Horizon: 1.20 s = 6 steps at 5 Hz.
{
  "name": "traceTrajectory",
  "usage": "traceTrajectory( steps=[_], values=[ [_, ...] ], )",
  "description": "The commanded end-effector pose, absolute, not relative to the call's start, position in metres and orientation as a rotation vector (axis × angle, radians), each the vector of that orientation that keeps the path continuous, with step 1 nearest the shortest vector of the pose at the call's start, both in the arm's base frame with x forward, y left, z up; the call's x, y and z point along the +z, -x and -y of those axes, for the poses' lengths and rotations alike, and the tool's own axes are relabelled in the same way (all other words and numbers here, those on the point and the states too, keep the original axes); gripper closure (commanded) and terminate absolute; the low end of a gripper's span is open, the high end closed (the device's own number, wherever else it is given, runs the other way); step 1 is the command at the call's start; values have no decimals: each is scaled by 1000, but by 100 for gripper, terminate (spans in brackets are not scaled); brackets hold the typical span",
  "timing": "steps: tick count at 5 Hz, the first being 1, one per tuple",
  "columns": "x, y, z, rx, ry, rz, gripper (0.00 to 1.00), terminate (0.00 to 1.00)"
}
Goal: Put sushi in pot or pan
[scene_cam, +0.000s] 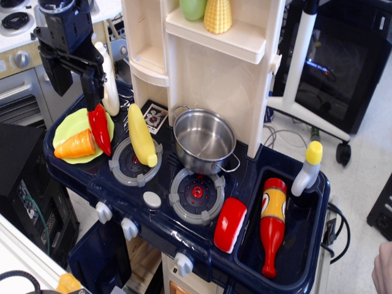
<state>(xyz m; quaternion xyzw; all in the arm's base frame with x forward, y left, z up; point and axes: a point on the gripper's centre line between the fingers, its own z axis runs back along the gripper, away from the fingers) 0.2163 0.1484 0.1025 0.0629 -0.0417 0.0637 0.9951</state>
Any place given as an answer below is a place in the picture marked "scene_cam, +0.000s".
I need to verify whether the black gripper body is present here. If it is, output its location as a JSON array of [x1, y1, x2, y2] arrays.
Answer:
[[34, 11, 104, 79]]

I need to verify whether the navy toy kitchen counter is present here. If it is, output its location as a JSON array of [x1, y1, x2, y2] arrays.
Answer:
[[43, 97, 330, 293]]

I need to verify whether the grey toy faucet yellow cap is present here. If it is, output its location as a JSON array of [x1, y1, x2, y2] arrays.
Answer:
[[291, 141, 323, 197]]

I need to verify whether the yellow toy banana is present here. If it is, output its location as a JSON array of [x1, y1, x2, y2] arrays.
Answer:
[[128, 104, 157, 167]]

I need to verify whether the grey stove burner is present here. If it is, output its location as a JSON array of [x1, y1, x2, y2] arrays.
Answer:
[[169, 168, 225, 226], [109, 139, 163, 187]]

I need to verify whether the black cable right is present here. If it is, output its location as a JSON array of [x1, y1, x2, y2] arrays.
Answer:
[[320, 202, 352, 265]]

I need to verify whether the yellow toy corn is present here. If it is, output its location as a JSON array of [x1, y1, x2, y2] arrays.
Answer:
[[204, 0, 232, 34]]

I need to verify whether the black computer case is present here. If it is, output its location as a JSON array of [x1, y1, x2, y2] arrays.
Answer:
[[1, 124, 80, 268]]

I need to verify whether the orange toy carrot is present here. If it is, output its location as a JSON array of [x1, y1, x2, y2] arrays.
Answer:
[[54, 129, 96, 159]]

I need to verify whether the left grey stove burner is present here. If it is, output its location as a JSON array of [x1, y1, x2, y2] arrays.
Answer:
[[109, 139, 163, 187]]

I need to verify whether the middle white stove knob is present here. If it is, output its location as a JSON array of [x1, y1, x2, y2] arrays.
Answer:
[[121, 217, 139, 241]]

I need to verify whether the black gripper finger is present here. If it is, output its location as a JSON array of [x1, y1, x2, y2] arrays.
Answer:
[[81, 67, 104, 111], [42, 58, 73, 96]]

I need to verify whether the white toy bottle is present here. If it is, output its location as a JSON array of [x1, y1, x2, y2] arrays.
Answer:
[[94, 42, 119, 116]]

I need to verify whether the stainless steel pot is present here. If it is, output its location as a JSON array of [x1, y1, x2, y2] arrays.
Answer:
[[173, 105, 241, 175]]

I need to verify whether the yellow object bottom left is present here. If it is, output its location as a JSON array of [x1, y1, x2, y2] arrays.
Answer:
[[56, 273, 82, 294]]

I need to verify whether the white stove knob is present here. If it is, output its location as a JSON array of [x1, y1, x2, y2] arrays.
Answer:
[[174, 252, 194, 277], [95, 202, 113, 224], [121, 217, 139, 241]]

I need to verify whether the red toy ketchup bottle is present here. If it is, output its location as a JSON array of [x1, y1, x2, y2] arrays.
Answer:
[[260, 178, 287, 279]]

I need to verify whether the white toy stove background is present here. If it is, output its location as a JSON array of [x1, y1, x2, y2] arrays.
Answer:
[[0, 0, 123, 129]]

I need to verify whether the red toy chili pepper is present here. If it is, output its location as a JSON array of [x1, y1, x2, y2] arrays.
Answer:
[[88, 104, 111, 156]]

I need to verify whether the black white sticker card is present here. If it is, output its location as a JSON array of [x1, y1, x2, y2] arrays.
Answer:
[[142, 100, 168, 135]]

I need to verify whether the green toy plate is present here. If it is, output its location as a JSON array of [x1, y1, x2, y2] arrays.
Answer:
[[52, 108, 104, 164]]

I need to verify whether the grey round button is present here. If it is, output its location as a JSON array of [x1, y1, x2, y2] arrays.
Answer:
[[143, 191, 162, 209]]

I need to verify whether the right white stove knob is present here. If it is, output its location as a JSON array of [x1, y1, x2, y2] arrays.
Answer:
[[174, 252, 194, 277]]

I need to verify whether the left white stove knob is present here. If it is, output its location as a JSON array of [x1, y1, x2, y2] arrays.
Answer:
[[95, 202, 113, 224]]

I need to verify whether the red white toy sushi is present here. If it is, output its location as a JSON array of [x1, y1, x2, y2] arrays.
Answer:
[[214, 197, 247, 254]]

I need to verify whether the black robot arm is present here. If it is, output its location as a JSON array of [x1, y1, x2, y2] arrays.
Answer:
[[33, 1, 105, 111]]

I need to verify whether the white rolling stand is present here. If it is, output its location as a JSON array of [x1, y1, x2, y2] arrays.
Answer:
[[266, 0, 352, 167]]

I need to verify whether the right grey stove burner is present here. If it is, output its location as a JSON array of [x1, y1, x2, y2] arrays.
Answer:
[[169, 168, 225, 226]]

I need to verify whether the black monitor screen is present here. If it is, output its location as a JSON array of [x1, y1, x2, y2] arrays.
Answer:
[[272, 0, 392, 135]]

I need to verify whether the cream toy kitchen shelf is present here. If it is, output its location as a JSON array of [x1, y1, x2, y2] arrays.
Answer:
[[121, 1, 285, 158]]

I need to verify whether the green toy vegetable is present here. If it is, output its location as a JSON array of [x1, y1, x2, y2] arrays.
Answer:
[[179, 0, 207, 21]]

